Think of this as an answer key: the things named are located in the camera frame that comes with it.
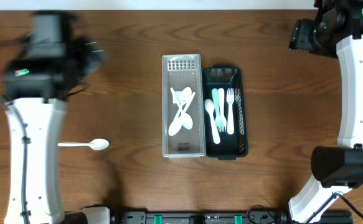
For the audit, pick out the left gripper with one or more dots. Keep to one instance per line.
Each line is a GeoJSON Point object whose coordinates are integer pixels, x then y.
{"type": "Point", "coordinates": [86, 64]}

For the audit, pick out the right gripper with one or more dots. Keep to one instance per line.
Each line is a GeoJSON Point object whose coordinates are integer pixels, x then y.
{"type": "Point", "coordinates": [301, 38]}

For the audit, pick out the white spoon sideways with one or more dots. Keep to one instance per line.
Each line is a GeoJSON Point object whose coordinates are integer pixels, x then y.
{"type": "Point", "coordinates": [96, 144]}

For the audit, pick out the white fork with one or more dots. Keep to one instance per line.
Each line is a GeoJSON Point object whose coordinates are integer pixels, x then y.
{"type": "Point", "coordinates": [230, 100]}
{"type": "Point", "coordinates": [222, 104]}
{"type": "Point", "coordinates": [218, 119]}

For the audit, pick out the white spoon bowl down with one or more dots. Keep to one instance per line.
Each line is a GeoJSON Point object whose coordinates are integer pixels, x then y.
{"type": "Point", "coordinates": [181, 118]}

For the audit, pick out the white spoon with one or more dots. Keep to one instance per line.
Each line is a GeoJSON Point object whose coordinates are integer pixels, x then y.
{"type": "Point", "coordinates": [209, 107]}
{"type": "Point", "coordinates": [182, 118]}

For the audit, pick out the white spoon bowl up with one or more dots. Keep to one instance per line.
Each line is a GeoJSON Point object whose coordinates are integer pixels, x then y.
{"type": "Point", "coordinates": [183, 95]}

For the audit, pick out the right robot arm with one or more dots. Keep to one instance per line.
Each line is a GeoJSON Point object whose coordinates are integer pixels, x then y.
{"type": "Point", "coordinates": [335, 32]}

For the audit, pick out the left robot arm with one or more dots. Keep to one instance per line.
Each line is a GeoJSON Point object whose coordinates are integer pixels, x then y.
{"type": "Point", "coordinates": [37, 84]}

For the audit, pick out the black plastic basket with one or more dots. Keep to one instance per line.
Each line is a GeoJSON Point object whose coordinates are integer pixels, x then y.
{"type": "Point", "coordinates": [234, 145]}

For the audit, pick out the clear plastic basket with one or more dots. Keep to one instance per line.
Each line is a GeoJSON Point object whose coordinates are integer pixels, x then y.
{"type": "Point", "coordinates": [180, 71]}

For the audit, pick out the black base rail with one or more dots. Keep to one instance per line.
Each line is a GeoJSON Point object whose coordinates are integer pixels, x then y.
{"type": "Point", "coordinates": [206, 217]}

